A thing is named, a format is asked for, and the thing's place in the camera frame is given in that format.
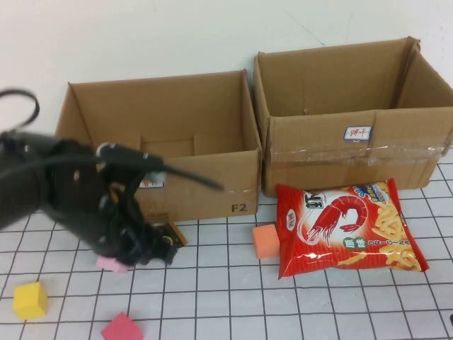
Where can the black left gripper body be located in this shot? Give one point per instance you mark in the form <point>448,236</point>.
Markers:
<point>95,205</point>

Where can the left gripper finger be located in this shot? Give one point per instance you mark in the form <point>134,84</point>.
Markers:
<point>147,255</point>
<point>166,251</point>

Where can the dark almond pastry snack packet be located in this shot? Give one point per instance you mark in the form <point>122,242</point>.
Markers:
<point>176,234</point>

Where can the light pink foam cube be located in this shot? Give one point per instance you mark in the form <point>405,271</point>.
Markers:
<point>109,263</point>

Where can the orange foam cube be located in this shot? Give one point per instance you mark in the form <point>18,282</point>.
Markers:
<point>265,242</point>

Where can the red shrimp chips bag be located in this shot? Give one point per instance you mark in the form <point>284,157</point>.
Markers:
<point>354,230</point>

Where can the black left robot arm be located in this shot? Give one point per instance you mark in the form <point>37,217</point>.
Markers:
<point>24,184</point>

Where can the cardboard box printed F2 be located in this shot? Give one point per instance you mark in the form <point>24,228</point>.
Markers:
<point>212,195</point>

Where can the magenta red foam cube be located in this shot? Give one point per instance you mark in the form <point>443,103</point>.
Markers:
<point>122,329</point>

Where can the yellow foam cube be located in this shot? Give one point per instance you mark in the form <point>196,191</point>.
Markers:
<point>30,301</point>

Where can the cardboard box with clear tape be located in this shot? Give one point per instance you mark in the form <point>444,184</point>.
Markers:
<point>318,170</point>

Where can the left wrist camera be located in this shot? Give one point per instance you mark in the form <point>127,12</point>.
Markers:
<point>122,153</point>

